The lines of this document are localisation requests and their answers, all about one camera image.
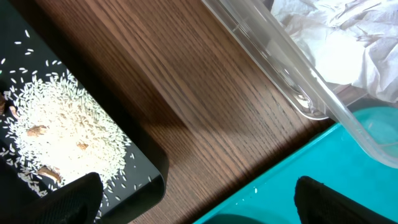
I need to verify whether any teal plastic tray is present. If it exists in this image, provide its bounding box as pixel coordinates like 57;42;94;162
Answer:
197;123;397;223

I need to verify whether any white napkin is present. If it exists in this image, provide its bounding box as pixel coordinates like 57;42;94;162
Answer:
271;0;397;103

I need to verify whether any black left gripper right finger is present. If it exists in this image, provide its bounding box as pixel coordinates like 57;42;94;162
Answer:
294;176;395;224

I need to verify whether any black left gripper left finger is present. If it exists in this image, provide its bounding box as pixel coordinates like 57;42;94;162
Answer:
1;172;103;223

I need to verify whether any pile of white rice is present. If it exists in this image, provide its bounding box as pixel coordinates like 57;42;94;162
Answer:
0;29;153;218

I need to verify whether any clear plastic bin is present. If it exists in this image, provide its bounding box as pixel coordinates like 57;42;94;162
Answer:
202;0;397;168

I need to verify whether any black plastic tray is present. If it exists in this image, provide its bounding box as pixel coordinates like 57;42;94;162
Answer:
1;1;169;223

